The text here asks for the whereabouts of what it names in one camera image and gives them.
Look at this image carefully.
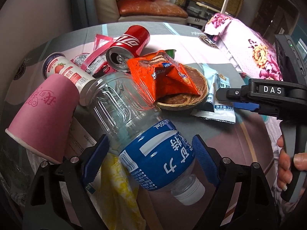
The pink paper cup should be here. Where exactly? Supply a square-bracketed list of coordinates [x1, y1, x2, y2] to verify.
[5, 74, 80, 164]

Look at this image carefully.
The white and blue snack packet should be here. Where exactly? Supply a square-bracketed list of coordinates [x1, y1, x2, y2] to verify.
[191, 65, 237, 124]

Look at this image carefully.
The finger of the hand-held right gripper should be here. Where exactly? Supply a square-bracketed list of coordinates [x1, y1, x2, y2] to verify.
[233, 102, 261, 113]
[216, 86, 251, 102]

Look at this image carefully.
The orange snack bag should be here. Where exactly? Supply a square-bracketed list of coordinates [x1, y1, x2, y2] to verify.
[127, 50, 200, 104]

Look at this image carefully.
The white paper receipt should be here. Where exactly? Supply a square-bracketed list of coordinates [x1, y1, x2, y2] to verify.
[65, 117, 101, 164]

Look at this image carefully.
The cream and brown armchair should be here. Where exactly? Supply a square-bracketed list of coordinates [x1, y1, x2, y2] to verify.
[92, 0, 189, 24]

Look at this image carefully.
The dark wooden cabinet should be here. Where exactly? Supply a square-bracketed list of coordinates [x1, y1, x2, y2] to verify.
[249, 0, 307, 44]

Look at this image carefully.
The red soda can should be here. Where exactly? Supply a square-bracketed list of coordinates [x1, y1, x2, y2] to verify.
[106, 25, 150, 72]

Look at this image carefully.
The yellow plastic wrapper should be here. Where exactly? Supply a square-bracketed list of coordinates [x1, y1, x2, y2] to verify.
[98, 152, 147, 230]

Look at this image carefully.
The brown wooden bowl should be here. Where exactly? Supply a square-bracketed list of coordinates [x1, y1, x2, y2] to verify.
[156, 64, 209, 111]

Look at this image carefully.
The stereo device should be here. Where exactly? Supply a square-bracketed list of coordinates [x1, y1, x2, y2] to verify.
[186, 1, 214, 27]

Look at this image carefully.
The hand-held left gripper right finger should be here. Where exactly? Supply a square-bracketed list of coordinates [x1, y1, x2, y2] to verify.
[192, 134, 280, 230]

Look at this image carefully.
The grey curtain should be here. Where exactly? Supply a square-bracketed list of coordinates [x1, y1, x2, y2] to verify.
[70, 0, 99, 26]

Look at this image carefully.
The strawberry milk can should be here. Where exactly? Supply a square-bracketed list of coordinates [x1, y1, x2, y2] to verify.
[43, 52, 94, 94]

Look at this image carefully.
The pink plastic wrapper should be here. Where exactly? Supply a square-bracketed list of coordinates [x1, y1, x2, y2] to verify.
[82, 34, 116, 71]

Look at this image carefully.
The clear plastic bottle blue label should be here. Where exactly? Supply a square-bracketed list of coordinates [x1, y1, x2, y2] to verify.
[79, 72, 206, 206]

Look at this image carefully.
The plaid bed sheet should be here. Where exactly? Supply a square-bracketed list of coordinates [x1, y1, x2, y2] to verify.
[0, 21, 279, 230]

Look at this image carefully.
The pink floral quilt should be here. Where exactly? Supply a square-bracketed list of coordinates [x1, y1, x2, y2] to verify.
[204, 13, 288, 149]

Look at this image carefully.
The person's right hand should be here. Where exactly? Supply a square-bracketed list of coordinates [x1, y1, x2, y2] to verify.
[276, 135, 307, 192]

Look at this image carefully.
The small silver snack packet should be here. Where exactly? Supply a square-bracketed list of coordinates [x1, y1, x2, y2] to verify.
[72, 53, 117, 76]

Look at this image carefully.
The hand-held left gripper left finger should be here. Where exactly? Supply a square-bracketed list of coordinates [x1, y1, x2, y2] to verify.
[21, 134, 111, 230]

